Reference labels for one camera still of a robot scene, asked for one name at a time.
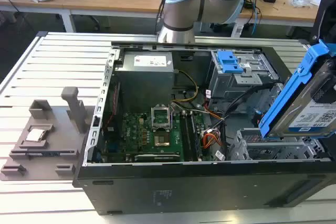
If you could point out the hard disk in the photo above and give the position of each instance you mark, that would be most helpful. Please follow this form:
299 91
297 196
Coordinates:
302 108

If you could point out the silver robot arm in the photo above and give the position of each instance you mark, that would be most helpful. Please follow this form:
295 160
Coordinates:
183 11

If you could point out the blue disk carrier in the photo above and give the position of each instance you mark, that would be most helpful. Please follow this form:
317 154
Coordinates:
228 62

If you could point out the perforated metal disk bay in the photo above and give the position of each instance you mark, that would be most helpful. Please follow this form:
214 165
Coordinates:
275 151

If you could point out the black RAM slot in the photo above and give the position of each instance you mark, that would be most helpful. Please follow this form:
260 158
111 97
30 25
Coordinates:
196 137
186 137

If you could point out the grey metal drive cage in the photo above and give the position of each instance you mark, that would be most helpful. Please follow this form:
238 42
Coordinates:
228 85

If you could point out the grey power supply unit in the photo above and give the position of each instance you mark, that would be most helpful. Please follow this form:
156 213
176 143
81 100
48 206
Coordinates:
147 77

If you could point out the CPU socket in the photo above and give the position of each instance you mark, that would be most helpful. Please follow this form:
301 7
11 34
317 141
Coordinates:
162 140

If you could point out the wooden desk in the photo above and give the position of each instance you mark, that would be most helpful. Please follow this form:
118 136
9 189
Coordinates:
105 2

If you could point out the black graphics card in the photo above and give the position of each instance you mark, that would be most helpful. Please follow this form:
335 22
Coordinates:
157 158

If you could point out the green motherboard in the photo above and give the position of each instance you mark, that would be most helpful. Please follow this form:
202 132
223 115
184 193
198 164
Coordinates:
136 134

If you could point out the black PC case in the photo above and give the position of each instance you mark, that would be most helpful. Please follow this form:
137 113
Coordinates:
183 190

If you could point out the grey parts rack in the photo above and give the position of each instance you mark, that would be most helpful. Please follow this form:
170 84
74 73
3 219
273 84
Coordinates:
39 142

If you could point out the silver CPU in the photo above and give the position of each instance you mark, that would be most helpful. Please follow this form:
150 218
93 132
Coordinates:
35 134

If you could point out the dark RAM stick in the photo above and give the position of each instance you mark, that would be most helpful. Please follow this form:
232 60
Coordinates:
39 153

